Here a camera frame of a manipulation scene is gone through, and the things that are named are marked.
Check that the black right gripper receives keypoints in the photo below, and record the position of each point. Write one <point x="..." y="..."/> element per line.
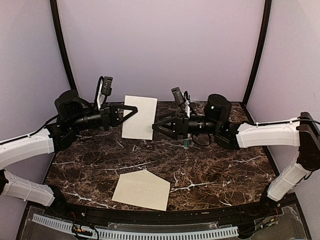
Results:
<point x="179" y="125"/>

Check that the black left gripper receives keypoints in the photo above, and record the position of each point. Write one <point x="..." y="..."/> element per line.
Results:
<point x="110" y="115"/>

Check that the white letter paper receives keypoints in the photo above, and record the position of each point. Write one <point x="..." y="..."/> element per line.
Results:
<point x="139" y="125"/>

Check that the small glue bottle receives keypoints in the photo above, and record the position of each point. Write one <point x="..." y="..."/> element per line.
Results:
<point x="187" y="142"/>

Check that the cream envelope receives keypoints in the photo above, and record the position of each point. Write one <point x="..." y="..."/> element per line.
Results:
<point x="142" y="189"/>

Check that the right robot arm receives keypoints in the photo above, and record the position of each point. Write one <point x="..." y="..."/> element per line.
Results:
<point x="301" y="132"/>

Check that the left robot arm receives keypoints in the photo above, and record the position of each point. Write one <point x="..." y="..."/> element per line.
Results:
<point x="74" y="114"/>

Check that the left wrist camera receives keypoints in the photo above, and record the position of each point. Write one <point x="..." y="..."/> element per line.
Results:
<point x="103" y="91"/>

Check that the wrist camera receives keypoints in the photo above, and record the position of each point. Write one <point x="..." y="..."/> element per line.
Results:
<point x="103" y="91"/>
<point x="181" y="101"/>

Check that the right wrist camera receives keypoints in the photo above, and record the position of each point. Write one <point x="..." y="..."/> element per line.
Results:
<point x="181" y="101"/>

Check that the black front rail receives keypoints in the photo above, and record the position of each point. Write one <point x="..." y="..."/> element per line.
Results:
<point x="103" y="216"/>

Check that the black corner frame post left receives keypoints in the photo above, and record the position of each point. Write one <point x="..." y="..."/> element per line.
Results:
<point x="61" y="43"/>

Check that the black corner frame post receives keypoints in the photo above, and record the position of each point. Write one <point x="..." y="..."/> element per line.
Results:
<point x="61" y="43"/>
<point x="258" y="53"/>

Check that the white slotted cable duct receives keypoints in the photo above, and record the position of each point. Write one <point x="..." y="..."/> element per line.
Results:
<point x="119" y="231"/>

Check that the black corner frame post right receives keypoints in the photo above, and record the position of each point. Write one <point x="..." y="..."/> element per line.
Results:
<point x="258" y="53"/>

